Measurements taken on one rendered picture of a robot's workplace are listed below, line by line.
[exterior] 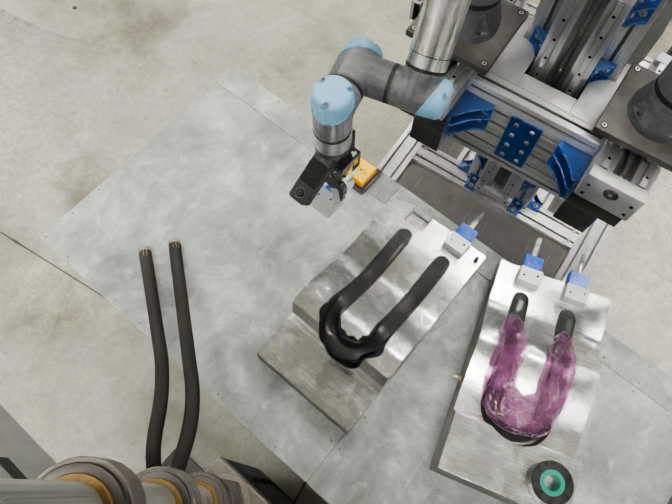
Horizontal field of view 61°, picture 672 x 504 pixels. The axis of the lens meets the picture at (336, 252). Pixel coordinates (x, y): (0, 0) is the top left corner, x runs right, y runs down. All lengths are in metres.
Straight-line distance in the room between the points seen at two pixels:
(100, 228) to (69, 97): 1.43
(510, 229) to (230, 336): 1.20
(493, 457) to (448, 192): 1.21
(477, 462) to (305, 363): 0.40
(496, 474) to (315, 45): 2.15
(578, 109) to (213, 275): 0.98
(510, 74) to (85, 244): 1.15
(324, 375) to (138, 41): 2.13
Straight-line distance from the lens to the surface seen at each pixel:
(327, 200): 1.28
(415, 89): 1.05
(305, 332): 1.27
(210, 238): 1.45
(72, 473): 0.59
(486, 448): 1.22
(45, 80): 3.01
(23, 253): 2.58
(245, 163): 1.53
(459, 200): 2.19
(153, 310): 1.35
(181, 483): 0.82
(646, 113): 1.43
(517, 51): 1.62
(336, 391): 1.25
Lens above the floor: 2.09
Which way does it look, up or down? 67 degrees down
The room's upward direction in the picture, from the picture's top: 1 degrees clockwise
